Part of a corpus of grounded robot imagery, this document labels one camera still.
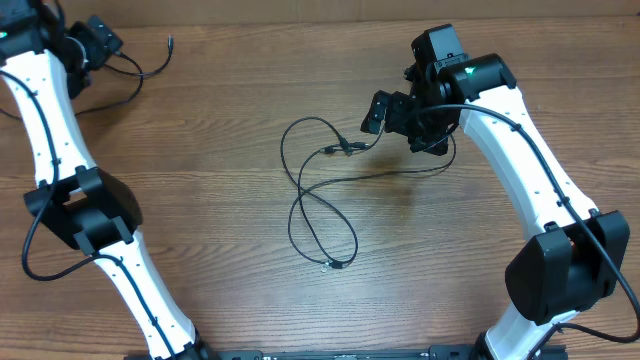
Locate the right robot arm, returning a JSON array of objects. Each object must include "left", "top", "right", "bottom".
[{"left": 361, "top": 24, "right": 630, "bottom": 359}]

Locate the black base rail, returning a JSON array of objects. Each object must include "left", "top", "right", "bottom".
[{"left": 124, "top": 343, "right": 569, "bottom": 360}]

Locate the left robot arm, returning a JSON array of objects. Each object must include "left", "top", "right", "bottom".
[{"left": 1, "top": 0, "right": 215, "bottom": 359}]

